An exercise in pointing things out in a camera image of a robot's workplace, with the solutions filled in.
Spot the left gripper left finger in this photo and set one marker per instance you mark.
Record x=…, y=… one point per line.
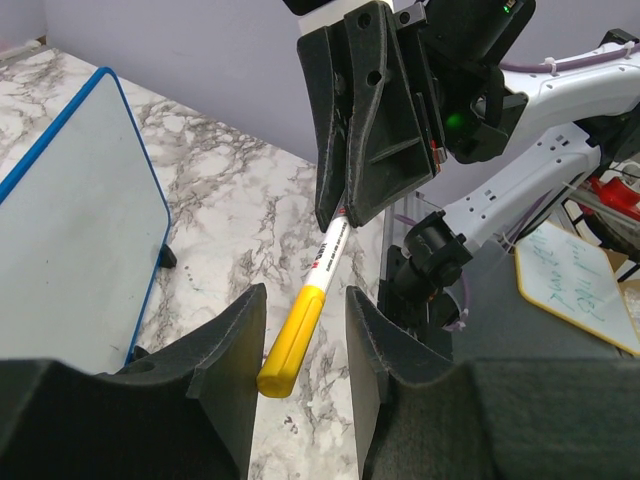
x=186, y=411

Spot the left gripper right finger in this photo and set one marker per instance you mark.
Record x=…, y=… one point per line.
x=420, y=416

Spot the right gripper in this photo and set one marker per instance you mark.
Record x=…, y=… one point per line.
x=371, y=142

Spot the yellow white marker pen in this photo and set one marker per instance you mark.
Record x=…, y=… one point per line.
x=280, y=370

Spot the blue framed whiteboard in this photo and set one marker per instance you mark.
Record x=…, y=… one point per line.
x=83, y=223

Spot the yellow framed whiteboard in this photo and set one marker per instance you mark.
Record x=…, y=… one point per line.
x=573, y=280

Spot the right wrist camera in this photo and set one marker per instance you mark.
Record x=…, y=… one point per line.
x=315, y=14

